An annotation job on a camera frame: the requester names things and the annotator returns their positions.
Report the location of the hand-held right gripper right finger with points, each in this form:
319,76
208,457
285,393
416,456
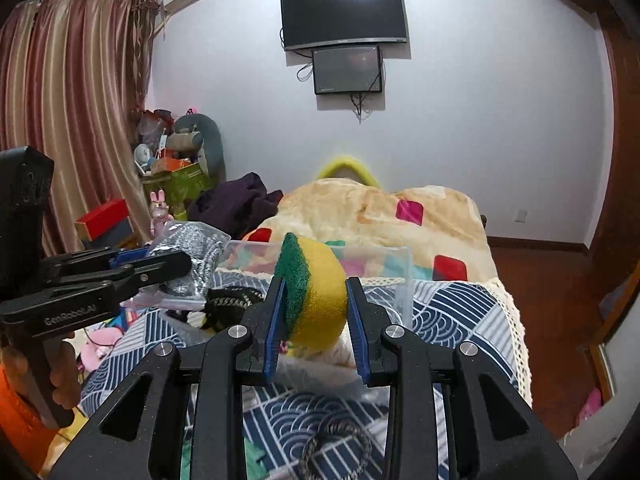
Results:
358,332

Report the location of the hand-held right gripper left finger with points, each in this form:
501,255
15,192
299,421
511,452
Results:
276,317

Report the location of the clear plastic storage box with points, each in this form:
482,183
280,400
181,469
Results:
385,270

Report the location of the green cardboard box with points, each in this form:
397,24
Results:
187,182

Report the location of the white wall socket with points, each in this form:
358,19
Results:
521,216

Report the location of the pink plastic toy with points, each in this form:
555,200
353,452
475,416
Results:
102,345

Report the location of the person's left hand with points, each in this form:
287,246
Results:
67,370

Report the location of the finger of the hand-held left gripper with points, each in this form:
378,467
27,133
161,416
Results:
130,257
150,267

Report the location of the large black wall television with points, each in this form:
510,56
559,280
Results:
342,12

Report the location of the beige blanket with coloured squares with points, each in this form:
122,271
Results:
370,215

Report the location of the blue wave pattern bedspread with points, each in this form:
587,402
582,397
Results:
460,320

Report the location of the grey plush toy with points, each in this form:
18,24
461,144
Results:
205,140

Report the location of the dark purple cloth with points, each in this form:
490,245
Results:
235,202

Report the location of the red box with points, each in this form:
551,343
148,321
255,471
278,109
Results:
102,217

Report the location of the wooden door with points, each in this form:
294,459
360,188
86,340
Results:
617,200

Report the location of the striped brown curtain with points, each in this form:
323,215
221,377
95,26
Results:
70,110

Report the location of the silver steel wool bag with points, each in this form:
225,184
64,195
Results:
195,250

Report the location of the pink bunny figure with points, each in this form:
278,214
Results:
160,210

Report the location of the small black wall monitor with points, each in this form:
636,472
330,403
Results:
347,70

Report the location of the yellow chair back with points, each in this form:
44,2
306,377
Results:
350,167

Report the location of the yellow green scrub sponge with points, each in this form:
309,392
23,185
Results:
320,290

